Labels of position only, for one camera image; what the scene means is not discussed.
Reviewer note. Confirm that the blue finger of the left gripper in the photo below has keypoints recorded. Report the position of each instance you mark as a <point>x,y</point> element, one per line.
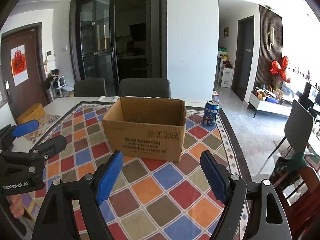
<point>25,128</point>

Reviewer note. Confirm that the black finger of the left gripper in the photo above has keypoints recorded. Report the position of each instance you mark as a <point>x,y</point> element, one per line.
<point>48,149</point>

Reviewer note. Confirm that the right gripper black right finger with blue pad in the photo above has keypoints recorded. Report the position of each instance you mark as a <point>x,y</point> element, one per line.
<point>266,219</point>

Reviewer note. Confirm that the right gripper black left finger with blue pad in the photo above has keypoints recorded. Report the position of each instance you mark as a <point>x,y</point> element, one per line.
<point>56,219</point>

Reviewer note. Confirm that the person's left hand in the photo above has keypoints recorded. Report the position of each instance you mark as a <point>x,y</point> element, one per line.
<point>16,206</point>

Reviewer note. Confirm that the yellow woven box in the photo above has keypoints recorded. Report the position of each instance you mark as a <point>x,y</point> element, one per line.
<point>35,112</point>

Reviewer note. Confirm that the white stool with items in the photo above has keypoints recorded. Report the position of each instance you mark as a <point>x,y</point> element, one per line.
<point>55,84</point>

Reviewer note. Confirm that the red fu poster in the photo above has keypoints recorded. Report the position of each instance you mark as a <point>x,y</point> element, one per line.
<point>18,65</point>

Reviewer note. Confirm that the brown entrance door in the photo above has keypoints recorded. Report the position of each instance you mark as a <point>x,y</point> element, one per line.
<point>22,97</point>

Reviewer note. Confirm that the dark chair left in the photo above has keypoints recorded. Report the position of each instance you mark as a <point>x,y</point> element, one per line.
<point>90,88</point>

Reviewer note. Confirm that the dark chair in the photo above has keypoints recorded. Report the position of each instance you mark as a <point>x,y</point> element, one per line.
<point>90,88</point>
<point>145,87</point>
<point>297,128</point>

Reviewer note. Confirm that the dark chair right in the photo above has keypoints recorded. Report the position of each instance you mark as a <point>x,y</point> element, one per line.
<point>297,128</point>

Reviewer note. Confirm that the colourful checkered tablecloth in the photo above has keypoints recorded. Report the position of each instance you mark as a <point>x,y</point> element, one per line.
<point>151,199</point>

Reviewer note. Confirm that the brown cardboard box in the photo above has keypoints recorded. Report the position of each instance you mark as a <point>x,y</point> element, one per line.
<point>151,128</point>

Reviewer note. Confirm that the white low cabinet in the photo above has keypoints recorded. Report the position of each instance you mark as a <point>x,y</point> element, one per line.
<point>261,102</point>

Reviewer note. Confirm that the dark chair middle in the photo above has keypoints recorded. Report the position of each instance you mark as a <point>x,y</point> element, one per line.
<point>145,87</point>

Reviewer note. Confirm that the blue Pepsi can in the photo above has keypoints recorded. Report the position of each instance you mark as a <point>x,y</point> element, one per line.
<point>210,113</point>

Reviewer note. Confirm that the black glass sliding door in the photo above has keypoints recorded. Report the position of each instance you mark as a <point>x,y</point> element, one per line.
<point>117,39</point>

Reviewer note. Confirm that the dark interior door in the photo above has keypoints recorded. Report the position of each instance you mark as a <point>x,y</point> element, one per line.
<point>243,59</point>

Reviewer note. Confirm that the white storage shelf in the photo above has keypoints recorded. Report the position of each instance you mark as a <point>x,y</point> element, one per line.
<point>224,69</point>

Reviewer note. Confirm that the red bow decoration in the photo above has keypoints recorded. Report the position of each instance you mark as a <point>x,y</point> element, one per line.
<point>280,69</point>

